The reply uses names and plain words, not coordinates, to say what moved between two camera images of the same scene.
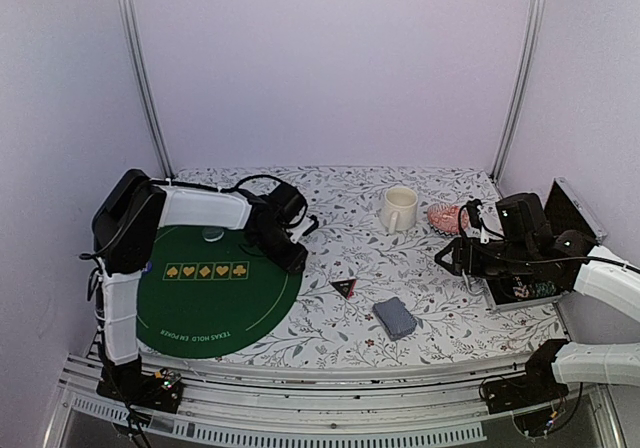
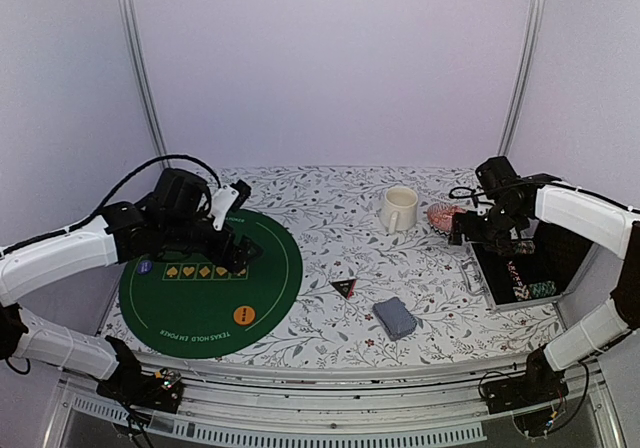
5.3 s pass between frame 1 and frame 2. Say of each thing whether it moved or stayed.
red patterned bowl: stayed
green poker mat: stayed
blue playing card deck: stayed
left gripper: moved
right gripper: moved
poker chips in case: stayed
